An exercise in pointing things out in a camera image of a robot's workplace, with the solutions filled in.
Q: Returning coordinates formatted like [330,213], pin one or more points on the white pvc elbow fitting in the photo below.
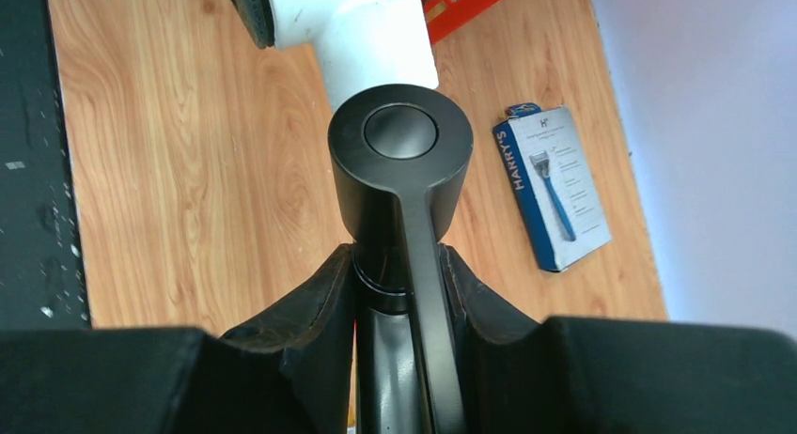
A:
[359,44]

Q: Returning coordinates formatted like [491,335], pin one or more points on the dark grey metal faucet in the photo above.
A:
[400,154]

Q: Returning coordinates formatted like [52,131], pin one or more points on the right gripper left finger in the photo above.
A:
[285,370]

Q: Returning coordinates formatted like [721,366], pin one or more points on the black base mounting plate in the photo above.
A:
[43,282]

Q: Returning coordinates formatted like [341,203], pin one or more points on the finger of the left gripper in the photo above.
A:
[257,17]

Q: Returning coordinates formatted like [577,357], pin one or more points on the grey blue razor box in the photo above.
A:
[548,172]

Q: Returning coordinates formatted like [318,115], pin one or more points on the red plastic basket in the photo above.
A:
[443,17]

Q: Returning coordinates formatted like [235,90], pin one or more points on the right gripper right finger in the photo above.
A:
[603,375]

